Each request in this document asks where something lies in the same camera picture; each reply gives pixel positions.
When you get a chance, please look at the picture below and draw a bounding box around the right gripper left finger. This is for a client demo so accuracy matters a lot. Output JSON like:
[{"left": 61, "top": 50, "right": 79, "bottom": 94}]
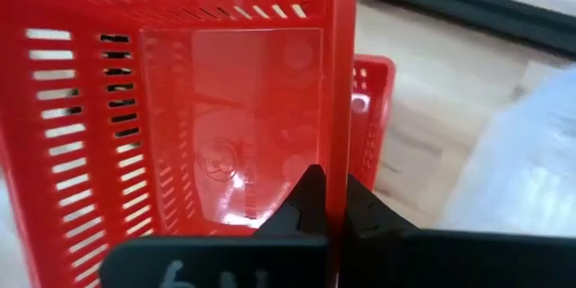
[{"left": 98, "top": 164, "right": 329, "bottom": 288}]

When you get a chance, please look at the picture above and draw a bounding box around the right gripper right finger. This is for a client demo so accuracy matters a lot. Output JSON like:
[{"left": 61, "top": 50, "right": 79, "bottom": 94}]
[{"left": 340, "top": 174, "right": 576, "bottom": 288}]

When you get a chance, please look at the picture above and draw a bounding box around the red plastic slotted basket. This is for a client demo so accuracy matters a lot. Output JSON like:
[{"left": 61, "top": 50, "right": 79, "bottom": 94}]
[
  {"left": 349, "top": 53, "right": 397, "bottom": 193},
  {"left": 0, "top": 0, "right": 359, "bottom": 288}
]

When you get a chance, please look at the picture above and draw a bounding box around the clear plastic basket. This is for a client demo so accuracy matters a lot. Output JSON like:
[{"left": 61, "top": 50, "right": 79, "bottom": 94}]
[{"left": 434, "top": 65, "right": 576, "bottom": 238}]

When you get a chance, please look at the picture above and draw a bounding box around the black aluminium table frame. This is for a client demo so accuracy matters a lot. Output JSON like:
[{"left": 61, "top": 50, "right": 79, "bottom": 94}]
[{"left": 358, "top": 0, "right": 576, "bottom": 58}]

